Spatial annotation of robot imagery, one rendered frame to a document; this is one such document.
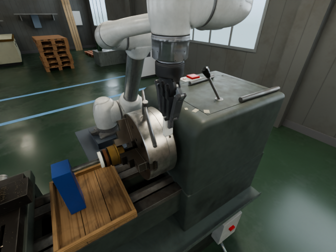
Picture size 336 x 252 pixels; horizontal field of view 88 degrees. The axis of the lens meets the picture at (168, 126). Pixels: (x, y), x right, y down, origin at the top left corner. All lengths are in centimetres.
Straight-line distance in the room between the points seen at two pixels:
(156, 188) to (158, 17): 74
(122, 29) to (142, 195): 71
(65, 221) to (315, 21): 305
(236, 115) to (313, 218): 165
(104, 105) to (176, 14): 99
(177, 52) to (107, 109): 95
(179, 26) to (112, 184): 76
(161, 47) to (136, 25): 27
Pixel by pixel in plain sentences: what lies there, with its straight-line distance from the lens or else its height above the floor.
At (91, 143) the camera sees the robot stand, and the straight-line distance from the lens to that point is 146.
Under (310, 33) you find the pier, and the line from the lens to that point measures 300.
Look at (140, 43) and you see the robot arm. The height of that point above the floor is 146.
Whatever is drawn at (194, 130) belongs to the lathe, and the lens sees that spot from 64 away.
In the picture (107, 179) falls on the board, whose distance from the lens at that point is 96.
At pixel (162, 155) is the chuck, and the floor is 112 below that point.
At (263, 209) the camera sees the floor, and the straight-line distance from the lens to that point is 207.
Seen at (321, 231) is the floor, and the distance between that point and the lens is 221.
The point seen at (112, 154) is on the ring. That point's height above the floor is 111.
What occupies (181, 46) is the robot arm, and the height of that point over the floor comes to 153.
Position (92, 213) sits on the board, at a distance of 87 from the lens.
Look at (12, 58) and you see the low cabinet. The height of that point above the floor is 25.
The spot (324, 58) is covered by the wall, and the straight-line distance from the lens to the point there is 315.
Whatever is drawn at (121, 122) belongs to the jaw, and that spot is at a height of 120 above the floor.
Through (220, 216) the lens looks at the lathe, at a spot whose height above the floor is 54.
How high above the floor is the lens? 159
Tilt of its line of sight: 33 degrees down
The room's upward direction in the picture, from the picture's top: straight up
